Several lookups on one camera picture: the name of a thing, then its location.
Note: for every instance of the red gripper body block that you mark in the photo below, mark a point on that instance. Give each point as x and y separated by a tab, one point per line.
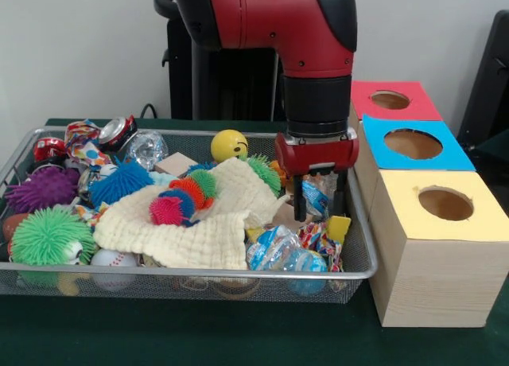
318	153

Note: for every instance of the yellow smiley ball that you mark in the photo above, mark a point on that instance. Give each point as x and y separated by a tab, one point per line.
226	145

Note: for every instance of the colourful heart print cloth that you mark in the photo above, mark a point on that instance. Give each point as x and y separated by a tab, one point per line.
318	240

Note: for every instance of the shallow mesh bin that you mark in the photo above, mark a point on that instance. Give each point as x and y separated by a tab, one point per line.
151	288

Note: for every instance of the wooden box with three holes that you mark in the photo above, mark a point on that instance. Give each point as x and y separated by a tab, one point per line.
437	282

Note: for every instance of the dark green tablecloth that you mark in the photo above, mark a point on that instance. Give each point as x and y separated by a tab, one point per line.
497	143
199	334

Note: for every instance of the large blue spiky ball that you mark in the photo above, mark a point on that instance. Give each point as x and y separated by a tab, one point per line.
119	183

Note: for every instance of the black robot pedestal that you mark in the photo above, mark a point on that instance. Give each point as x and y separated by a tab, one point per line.
183	83

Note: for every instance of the crushed red soda can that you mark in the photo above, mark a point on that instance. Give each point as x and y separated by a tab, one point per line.
117	133

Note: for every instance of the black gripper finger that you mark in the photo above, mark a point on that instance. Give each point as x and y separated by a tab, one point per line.
300	199
339	193

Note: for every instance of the multicolour spiky caterpillar toy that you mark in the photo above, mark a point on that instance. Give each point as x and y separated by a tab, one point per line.
175	207

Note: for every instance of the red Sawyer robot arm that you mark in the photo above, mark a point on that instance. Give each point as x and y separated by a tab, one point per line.
278	24

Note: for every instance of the large green spiky ball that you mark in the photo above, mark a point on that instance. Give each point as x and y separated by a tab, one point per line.
47	234

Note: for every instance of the cream knitted cloth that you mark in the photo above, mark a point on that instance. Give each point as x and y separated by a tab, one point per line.
191	238

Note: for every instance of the purple spiky ball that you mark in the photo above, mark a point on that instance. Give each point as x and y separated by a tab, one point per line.
43	189

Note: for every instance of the yellow foam block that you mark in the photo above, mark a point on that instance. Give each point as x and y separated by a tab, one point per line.
340	224

